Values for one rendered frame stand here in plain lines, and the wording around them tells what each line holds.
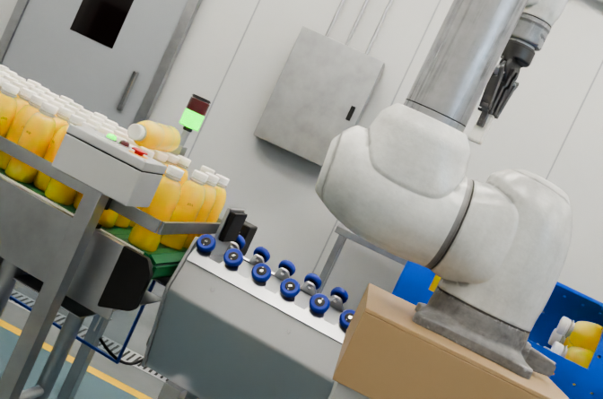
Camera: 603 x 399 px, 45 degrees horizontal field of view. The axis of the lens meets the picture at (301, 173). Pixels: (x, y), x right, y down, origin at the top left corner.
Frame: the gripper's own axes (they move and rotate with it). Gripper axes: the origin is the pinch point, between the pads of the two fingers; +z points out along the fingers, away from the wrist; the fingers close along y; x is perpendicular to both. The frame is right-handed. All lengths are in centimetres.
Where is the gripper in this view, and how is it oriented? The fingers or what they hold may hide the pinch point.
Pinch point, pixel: (481, 127)
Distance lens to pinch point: 168.2
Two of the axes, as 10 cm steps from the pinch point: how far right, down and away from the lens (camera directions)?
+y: 5.2, 2.0, 8.3
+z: -4.2, 9.1, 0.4
